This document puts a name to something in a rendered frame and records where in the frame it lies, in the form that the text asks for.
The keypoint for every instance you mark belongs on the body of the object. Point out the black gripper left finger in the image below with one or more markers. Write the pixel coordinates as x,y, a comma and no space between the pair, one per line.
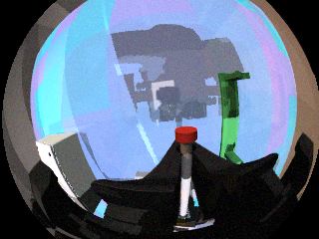
158,190

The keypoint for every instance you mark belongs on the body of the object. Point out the grey pin with red head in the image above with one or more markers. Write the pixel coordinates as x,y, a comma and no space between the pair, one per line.
185,135

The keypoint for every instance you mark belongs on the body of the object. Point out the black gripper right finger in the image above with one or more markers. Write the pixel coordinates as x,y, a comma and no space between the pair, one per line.
215,179

